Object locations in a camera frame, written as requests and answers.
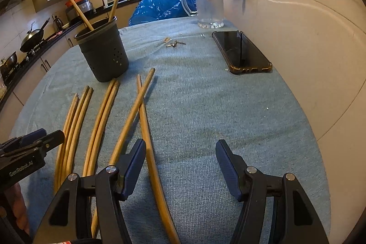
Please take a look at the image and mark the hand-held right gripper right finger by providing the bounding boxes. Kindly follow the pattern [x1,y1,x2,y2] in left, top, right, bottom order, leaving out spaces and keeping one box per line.
[216,139,329,244]

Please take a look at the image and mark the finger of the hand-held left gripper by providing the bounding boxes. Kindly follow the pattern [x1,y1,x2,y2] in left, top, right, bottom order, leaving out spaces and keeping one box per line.
[34,131,65,151]
[20,130,48,146]

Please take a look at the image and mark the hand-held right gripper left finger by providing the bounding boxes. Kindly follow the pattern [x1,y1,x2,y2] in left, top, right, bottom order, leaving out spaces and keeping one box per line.
[33,139,147,244]

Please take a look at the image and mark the dark grey perforated utensil holder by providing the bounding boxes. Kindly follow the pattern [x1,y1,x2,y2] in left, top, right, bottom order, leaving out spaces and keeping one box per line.
[74,16,129,83]

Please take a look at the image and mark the person's left hand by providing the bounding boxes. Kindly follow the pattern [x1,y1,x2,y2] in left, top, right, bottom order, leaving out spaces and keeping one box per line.
[6,182,30,236]

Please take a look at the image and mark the blue-grey tablecloth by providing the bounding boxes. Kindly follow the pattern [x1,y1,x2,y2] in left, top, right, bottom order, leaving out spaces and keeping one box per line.
[11,17,332,244]

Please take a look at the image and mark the white base cabinets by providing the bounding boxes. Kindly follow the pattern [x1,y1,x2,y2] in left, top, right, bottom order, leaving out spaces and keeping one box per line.
[0,32,86,119]

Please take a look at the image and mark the metal cooking pot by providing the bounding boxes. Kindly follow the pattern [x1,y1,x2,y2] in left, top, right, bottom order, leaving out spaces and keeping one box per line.
[0,52,18,76]

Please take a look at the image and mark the black kitchen countertop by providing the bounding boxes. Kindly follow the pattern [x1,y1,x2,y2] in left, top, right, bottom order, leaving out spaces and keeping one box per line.
[0,0,201,113]

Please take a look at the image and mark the black wok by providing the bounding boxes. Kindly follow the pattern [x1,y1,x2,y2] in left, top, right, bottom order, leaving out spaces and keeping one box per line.
[19,18,50,53]

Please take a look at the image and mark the dark kettle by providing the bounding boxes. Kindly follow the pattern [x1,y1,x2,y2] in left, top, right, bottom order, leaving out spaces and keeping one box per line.
[53,15,65,30]

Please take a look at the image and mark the black smartphone in clear case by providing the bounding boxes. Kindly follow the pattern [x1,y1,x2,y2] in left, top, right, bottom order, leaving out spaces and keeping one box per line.
[212,30,273,75]

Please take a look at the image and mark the blue plastic bag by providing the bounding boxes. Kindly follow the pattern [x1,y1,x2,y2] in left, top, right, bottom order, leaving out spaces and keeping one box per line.
[129,0,198,27]

